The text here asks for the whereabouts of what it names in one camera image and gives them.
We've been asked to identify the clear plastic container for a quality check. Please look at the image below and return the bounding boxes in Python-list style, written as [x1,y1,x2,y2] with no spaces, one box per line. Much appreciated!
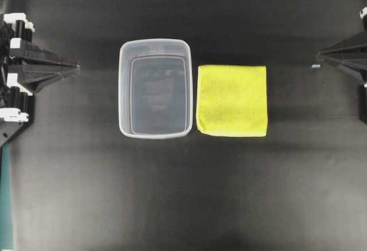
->
[118,38,193,139]

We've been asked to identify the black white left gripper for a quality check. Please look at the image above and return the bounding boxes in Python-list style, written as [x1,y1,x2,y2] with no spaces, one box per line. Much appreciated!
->
[1,13,80,147]

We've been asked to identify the yellow folded towel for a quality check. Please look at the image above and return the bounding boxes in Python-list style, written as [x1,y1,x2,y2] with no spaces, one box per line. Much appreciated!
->
[196,65,268,137]

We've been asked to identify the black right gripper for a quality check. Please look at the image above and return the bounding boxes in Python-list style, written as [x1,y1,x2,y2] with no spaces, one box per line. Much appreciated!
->
[317,7,366,124]

